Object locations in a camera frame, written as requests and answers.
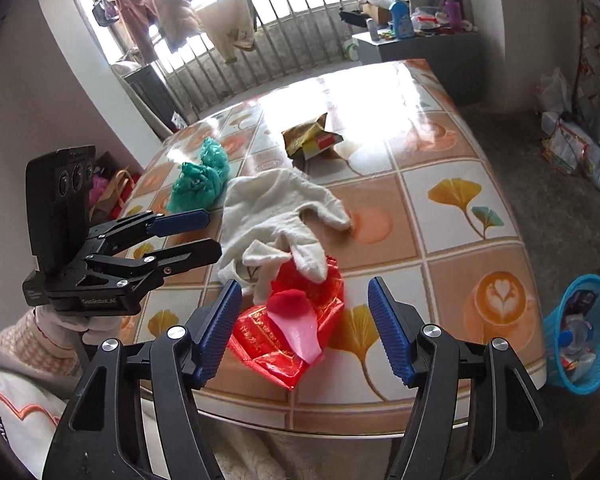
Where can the white cloth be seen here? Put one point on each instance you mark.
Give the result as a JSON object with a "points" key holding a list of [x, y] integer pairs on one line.
{"points": [[275, 220]]}

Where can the person's left forearm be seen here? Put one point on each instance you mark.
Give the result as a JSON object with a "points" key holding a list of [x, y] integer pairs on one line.
{"points": [[25, 347]]}

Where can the grey cabinet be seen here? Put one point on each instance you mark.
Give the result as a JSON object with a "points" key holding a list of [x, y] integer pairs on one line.
{"points": [[415, 50]]}

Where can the beige hanging jacket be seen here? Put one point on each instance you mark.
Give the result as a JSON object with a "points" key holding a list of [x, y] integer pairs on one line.
{"points": [[175, 5]]}

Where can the green plastic bag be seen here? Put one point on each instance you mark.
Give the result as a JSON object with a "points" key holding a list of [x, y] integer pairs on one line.
{"points": [[200, 180]]}

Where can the dark small hanging garment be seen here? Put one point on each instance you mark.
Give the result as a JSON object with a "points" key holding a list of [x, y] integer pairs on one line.
{"points": [[105, 11]]}

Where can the pink bag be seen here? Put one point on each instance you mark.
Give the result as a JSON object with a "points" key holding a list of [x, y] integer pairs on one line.
{"points": [[100, 187]]}

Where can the pile of packets on floor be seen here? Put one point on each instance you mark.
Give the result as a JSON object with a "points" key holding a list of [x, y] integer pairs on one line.
{"points": [[580, 150]]}

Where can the red printed plastic bag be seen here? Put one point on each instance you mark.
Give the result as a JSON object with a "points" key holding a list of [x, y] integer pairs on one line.
{"points": [[265, 345]]}

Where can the pink hanging garment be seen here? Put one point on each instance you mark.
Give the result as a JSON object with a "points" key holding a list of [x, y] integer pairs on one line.
{"points": [[135, 20]]}

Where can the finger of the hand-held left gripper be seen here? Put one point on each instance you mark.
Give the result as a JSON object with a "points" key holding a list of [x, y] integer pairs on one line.
{"points": [[180, 220], [190, 255]]}

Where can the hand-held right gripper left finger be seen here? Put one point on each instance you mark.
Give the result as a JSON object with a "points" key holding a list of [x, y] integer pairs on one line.
{"points": [[219, 332]]}

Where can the person's white garment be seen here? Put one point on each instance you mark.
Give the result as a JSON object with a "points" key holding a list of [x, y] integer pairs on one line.
{"points": [[15, 420]]}

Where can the purple bottle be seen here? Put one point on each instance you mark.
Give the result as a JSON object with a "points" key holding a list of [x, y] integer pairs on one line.
{"points": [[453, 16]]}

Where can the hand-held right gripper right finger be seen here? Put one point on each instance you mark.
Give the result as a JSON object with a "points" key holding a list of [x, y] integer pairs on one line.
{"points": [[390, 332]]}

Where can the cream hanging cloth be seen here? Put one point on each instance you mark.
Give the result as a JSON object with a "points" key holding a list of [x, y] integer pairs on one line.
{"points": [[232, 30]]}

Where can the yellow snack wrapper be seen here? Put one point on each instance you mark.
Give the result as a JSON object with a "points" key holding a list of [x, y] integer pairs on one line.
{"points": [[310, 140]]}

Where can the white plastic bag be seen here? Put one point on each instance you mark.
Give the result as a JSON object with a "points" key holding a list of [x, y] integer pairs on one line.
{"points": [[554, 91]]}

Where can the cardboard box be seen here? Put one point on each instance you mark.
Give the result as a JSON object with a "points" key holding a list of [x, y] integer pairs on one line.
{"points": [[377, 10]]}

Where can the person's left hand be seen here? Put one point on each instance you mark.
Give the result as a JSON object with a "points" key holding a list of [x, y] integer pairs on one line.
{"points": [[60, 326]]}

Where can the black low cabinet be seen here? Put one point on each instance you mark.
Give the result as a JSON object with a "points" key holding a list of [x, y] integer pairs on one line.
{"points": [[152, 95]]}

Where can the metal window railing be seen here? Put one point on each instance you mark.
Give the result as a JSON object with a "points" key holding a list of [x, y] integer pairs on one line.
{"points": [[290, 50]]}

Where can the blue detergent bottle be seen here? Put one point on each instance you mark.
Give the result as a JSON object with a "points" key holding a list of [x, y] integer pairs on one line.
{"points": [[400, 20]]}

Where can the blue mesh wastebasket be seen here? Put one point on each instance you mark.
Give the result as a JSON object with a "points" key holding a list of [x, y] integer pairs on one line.
{"points": [[587, 375]]}

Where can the smooth red plastic piece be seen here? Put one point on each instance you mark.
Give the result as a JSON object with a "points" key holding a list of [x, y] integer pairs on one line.
{"points": [[295, 320]]}

